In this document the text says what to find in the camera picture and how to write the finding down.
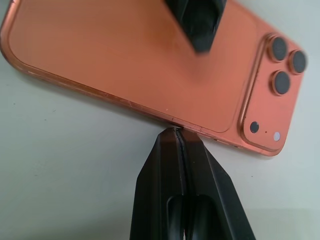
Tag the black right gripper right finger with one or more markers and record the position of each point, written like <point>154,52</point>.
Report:
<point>215,200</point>

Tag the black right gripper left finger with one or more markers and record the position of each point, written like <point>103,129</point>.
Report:
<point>157,190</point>

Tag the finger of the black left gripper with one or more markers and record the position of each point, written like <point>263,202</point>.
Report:
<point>183,17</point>
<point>210,20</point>

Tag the orange smartphone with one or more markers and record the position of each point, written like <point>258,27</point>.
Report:
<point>105,57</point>

